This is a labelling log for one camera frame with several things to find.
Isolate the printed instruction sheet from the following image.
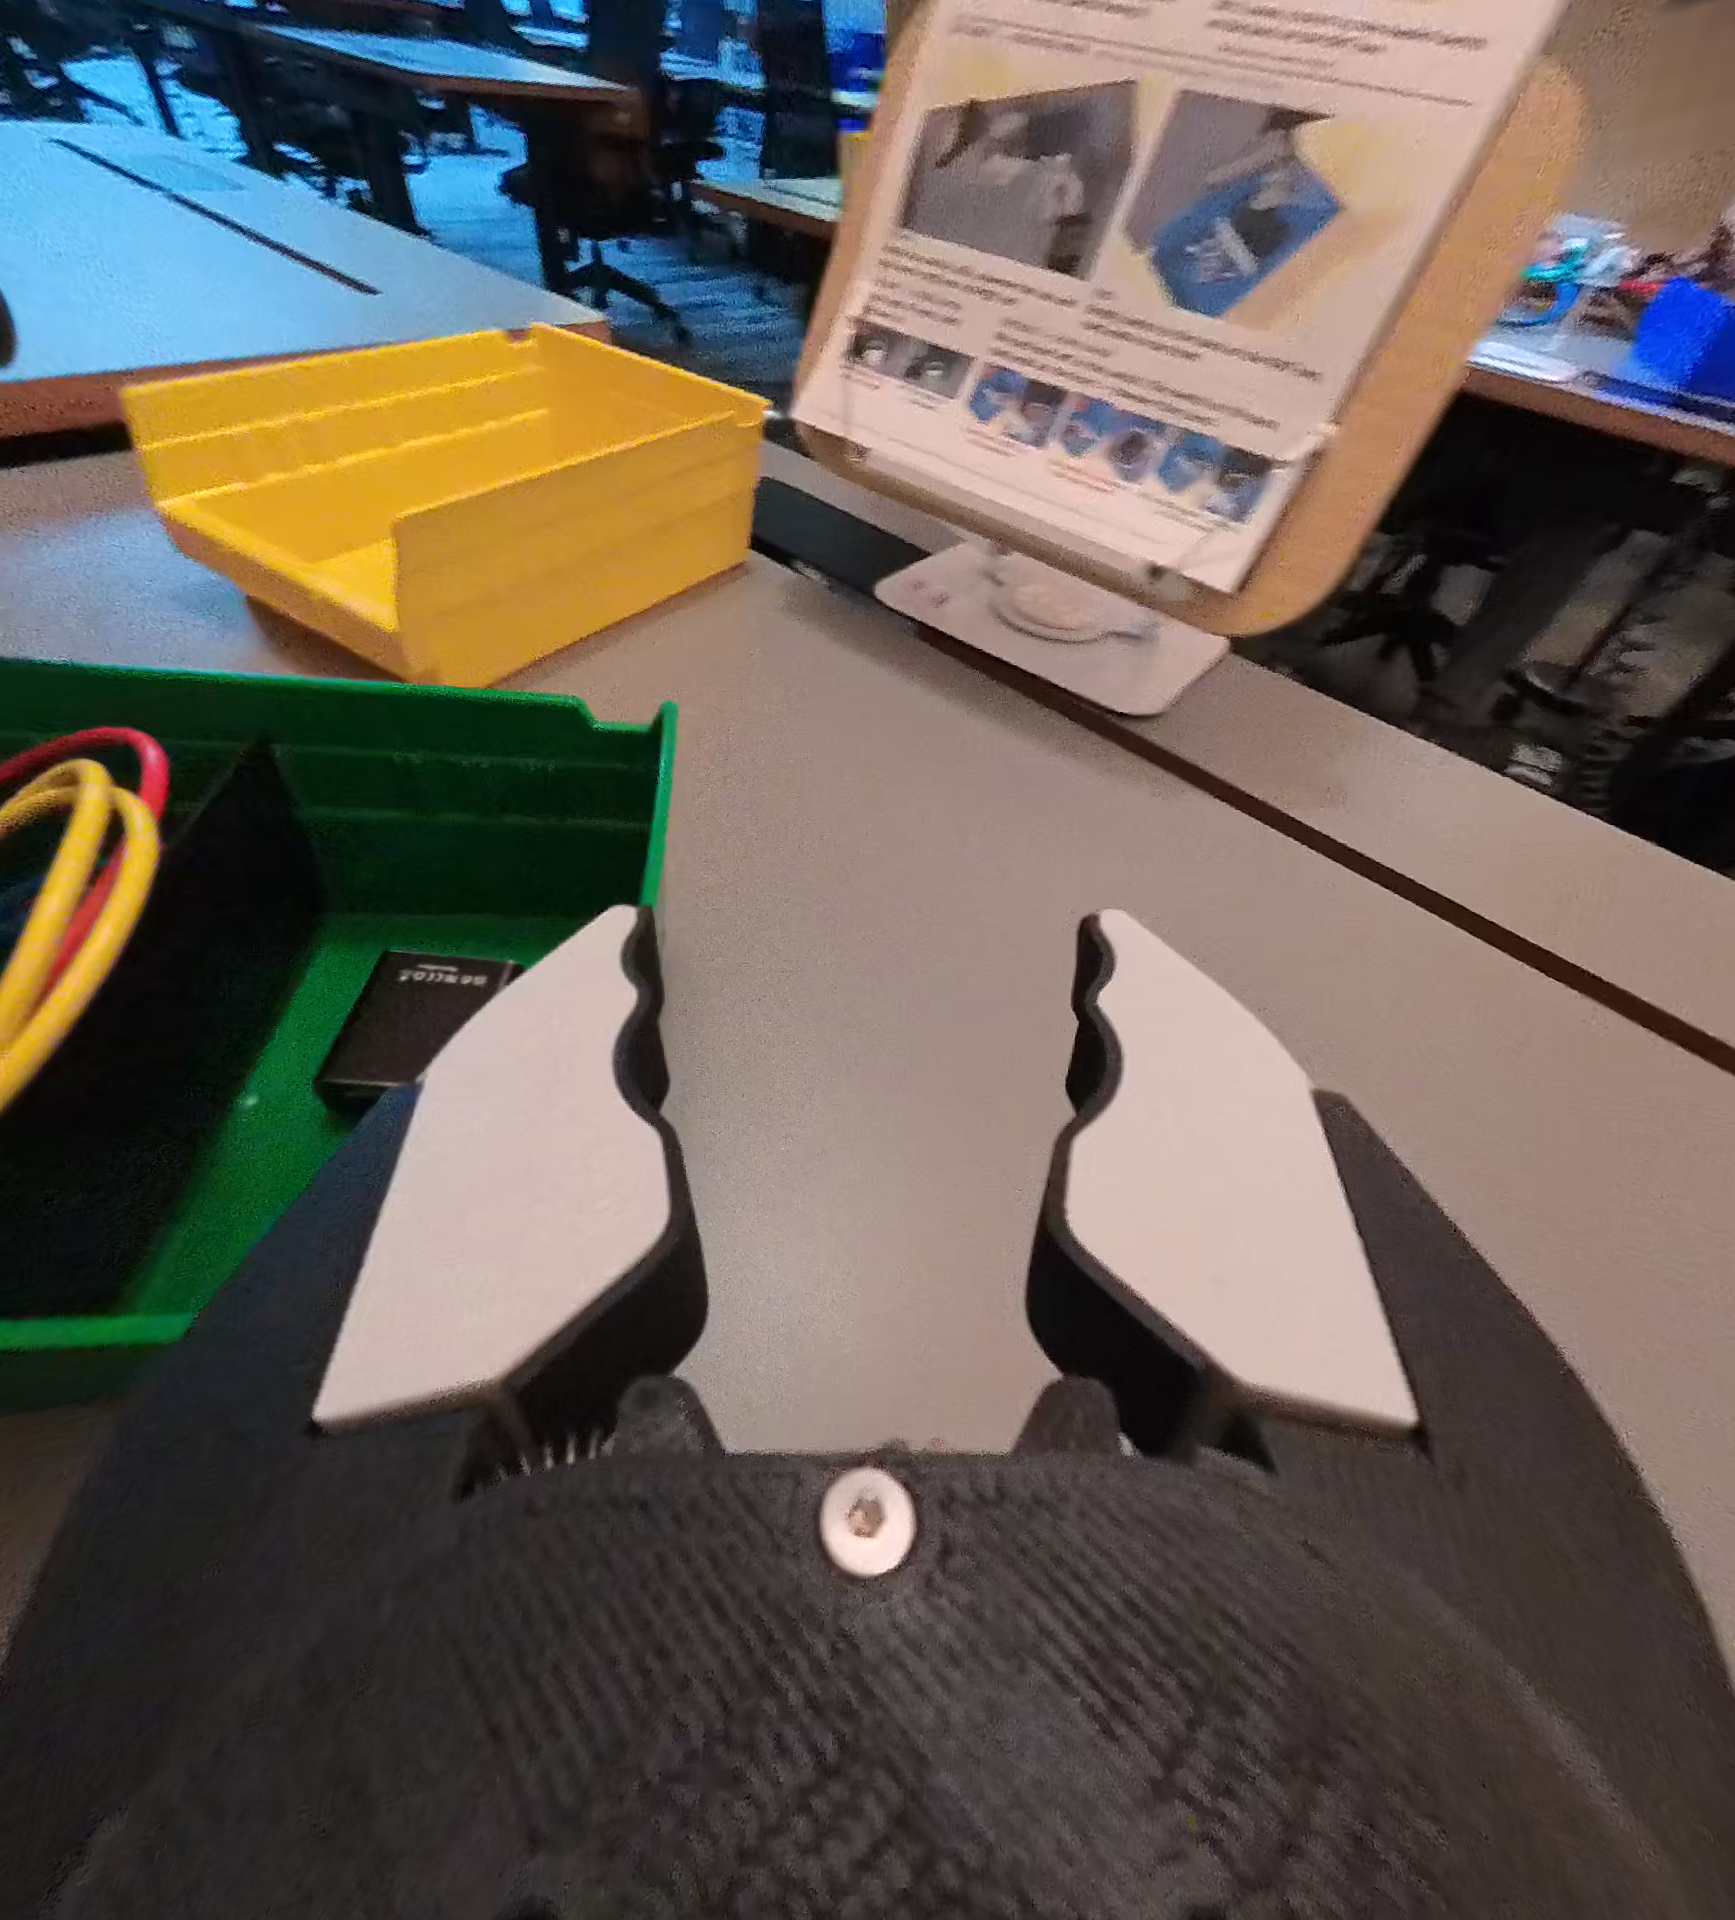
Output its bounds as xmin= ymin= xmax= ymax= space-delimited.
xmin=794 ymin=0 xmax=1574 ymax=596

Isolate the yellow plastic bin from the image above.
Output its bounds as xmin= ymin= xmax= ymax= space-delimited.
xmin=125 ymin=324 xmax=774 ymax=685

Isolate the blue plastic bin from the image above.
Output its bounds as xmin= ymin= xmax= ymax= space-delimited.
xmin=1624 ymin=280 xmax=1735 ymax=415

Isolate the green plastic bin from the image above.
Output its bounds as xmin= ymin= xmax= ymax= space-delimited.
xmin=0 ymin=653 xmax=681 ymax=1418

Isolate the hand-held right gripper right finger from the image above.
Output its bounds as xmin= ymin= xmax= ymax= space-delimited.
xmin=1034 ymin=912 xmax=1424 ymax=1466

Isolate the black ethernet splitter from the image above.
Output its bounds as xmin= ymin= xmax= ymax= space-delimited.
xmin=321 ymin=952 xmax=519 ymax=1105

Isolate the wooden clipboard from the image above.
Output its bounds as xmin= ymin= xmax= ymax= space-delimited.
xmin=794 ymin=59 xmax=1584 ymax=638

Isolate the red ethernet cable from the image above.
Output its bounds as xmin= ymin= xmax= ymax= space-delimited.
xmin=0 ymin=729 xmax=175 ymax=961

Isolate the wooden office desk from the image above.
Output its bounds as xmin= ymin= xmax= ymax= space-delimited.
xmin=0 ymin=120 xmax=615 ymax=452

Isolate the yellow ethernet cable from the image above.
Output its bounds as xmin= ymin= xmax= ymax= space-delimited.
xmin=0 ymin=759 xmax=165 ymax=1201

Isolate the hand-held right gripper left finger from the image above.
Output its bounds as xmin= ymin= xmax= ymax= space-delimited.
xmin=315 ymin=905 xmax=715 ymax=1436

